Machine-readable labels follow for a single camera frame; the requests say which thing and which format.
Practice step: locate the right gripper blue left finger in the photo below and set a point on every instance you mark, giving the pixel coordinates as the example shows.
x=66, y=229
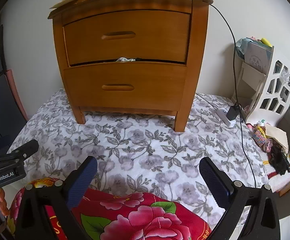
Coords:
x=78, y=181

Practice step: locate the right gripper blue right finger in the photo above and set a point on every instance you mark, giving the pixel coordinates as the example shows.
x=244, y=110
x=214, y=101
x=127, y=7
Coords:
x=218, y=183

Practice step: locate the wooden drawer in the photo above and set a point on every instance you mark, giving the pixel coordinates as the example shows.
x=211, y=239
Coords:
x=156, y=86
x=135, y=34

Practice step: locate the pale green lace garment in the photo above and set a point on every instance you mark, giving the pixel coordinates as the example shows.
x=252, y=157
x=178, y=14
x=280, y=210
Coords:
x=124, y=59

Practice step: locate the person's left hand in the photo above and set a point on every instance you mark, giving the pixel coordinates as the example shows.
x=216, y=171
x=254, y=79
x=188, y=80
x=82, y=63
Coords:
x=3, y=203

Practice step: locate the floral grey white quilt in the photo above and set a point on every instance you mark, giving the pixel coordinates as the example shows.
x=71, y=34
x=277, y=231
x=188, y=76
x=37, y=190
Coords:
x=143, y=153

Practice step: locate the red floral cushion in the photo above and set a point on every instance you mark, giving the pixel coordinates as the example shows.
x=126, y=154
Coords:
x=39, y=211

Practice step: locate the colourful trinket pile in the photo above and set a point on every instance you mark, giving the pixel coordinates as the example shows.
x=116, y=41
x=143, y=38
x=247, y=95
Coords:
x=273, y=141

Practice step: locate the white power strip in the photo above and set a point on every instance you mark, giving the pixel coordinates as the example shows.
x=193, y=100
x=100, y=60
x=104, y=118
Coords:
x=223, y=115

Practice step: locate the black power adapter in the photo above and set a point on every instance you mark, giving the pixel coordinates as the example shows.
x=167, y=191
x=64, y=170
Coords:
x=232, y=112

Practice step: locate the pink board by cabinet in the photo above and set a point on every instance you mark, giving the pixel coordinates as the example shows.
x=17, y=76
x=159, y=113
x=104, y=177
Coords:
x=12, y=85

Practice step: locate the white cutout magazine rack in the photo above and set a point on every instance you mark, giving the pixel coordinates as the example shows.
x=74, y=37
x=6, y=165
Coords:
x=263, y=86

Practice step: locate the wooden nightstand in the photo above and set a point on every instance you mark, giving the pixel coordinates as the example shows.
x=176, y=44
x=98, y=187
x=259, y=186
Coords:
x=81, y=9

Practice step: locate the cardboard sheet on nightstand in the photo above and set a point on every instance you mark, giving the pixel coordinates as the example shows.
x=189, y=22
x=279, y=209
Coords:
x=61, y=3

